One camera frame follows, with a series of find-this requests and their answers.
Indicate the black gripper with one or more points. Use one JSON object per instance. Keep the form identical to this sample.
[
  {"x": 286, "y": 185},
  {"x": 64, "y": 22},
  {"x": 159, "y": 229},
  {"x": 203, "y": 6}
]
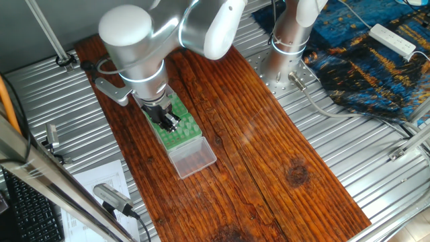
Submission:
[{"x": 154, "y": 112}]

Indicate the clear box with green rack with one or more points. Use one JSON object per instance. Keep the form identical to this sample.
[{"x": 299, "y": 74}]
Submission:
[
  {"x": 178, "y": 106},
  {"x": 193, "y": 159}
]

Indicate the clear large pipette tip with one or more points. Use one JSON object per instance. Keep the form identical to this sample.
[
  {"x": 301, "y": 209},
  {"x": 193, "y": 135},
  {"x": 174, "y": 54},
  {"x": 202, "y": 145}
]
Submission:
[
  {"x": 191, "y": 119},
  {"x": 186, "y": 132},
  {"x": 182, "y": 123},
  {"x": 196, "y": 127},
  {"x": 174, "y": 96},
  {"x": 188, "y": 126},
  {"x": 179, "y": 130}
]

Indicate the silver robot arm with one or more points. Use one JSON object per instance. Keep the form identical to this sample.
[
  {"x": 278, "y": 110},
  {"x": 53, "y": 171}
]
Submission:
[{"x": 134, "y": 50}]

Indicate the printed white paper sheet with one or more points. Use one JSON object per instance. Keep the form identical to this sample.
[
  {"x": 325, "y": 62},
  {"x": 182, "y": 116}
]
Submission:
[{"x": 100, "y": 174}]

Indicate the brown wooden board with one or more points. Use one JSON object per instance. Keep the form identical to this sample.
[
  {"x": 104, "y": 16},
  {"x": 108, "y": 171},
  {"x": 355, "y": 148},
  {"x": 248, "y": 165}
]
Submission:
[{"x": 268, "y": 134}]

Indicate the orange tube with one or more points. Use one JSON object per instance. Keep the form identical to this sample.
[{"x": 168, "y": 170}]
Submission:
[{"x": 9, "y": 104}]

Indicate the black keyboard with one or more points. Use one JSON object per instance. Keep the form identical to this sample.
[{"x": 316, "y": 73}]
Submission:
[{"x": 30, "y": 215}]

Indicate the blue starry painted cloth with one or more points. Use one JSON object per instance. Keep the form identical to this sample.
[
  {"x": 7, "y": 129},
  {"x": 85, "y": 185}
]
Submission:
[{"x": 352, "y": 67}]

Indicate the white power strip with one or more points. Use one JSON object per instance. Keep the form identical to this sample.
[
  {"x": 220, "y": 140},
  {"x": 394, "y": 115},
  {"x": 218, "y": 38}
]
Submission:
[{"x": 391, "y": 41}]

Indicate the aluminium profile bar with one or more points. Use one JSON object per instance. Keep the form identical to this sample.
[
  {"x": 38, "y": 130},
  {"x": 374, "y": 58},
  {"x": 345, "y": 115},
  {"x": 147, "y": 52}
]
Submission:
[{"x": 421, "y": 112}]

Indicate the pale blue plastic object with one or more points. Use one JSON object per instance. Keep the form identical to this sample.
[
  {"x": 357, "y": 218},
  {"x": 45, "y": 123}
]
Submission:
[{"x": 413, "y": 2}]

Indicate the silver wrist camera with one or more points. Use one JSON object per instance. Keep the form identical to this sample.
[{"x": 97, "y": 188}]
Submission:
[{"x": 112, "y": 89}]

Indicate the small metal bracket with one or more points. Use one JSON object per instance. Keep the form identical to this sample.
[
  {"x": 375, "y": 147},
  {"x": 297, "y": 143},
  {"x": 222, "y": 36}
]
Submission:
[{"x": 67, "y": 160}]

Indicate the silver camera on stand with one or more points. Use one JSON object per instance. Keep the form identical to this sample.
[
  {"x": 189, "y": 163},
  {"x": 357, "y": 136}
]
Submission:
[{"x": 52, "y": 136}]

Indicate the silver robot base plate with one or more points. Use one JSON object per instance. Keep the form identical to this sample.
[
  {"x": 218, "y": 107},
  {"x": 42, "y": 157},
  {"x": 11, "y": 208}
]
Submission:
[{"x": 282, "y": 90}]

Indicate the aluminium frame beam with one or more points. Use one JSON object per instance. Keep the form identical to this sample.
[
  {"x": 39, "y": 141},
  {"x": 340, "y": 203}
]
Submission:
[{"x": 50, "y": 181}]

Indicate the aluminium post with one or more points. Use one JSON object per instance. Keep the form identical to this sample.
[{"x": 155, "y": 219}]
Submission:
[{"x": 47, "y": 30}]

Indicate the aluminium profile with bracket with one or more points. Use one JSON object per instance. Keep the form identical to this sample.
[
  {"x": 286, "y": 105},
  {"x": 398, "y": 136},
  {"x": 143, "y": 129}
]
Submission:
[{"x": 413, "y": 142}]

